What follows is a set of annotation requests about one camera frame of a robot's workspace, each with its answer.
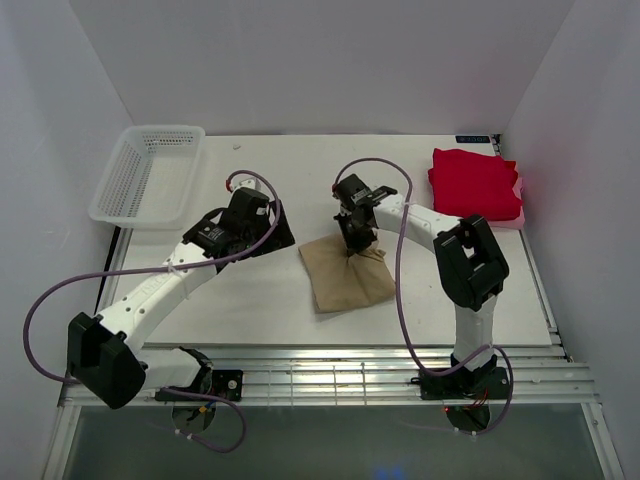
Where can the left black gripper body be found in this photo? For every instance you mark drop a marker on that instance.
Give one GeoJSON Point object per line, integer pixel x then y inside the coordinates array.
{"type": "Point", "coordinates": [255, 233]}

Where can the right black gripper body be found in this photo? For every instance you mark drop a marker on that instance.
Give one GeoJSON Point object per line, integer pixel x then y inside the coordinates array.
{"type": "Point", "coordinates": [345, 220]}

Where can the beige t shirt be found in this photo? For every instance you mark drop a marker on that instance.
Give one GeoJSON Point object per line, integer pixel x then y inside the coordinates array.
{"type": "Point", "coordinates": [343, 282]}

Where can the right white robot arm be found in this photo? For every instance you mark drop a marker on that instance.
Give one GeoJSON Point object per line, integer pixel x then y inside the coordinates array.
{"type": "Point", "coordinates": [471, 266]}

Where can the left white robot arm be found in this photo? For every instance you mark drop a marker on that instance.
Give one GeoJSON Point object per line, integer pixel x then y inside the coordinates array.
{"type": "Point", "coordinates": [104, 352]}

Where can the white plastic mesh basket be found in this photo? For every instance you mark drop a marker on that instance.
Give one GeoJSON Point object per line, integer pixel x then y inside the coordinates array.
{"type": "Point", "coordinates": [149, 178]}

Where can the red folded t shirt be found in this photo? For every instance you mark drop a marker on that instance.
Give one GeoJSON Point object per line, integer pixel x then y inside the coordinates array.
{"type": "Point", "coordinates": [456, 174]}

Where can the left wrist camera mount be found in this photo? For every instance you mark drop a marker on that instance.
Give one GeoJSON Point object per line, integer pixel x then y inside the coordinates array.
{"type": "Point", "coordinates": [234, 182]}

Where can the aluminium rail frame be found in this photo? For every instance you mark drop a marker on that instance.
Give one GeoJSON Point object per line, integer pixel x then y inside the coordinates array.
{"type": "Point", "coordinates": [381, 376]}

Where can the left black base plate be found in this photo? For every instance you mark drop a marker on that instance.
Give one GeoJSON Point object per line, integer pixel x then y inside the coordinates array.
{"type": "Point", "coordinates": [222, 383]}

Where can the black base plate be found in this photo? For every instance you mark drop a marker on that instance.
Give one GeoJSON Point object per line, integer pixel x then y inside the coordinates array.
{"type": "Point", "coordinates": [494, 384]}
{"type": "Point", "coordinates": [222, 383]}

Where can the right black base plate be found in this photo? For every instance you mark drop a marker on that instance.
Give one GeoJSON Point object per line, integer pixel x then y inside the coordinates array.
{"type": "Point", "coordinates": [494, 384]}

